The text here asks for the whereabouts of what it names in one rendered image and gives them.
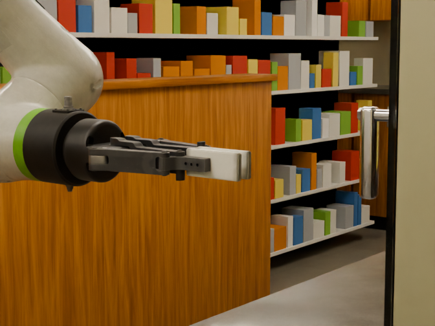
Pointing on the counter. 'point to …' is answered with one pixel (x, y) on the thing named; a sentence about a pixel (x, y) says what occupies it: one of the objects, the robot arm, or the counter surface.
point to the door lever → (369, 149)
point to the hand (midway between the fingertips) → (218, 163)
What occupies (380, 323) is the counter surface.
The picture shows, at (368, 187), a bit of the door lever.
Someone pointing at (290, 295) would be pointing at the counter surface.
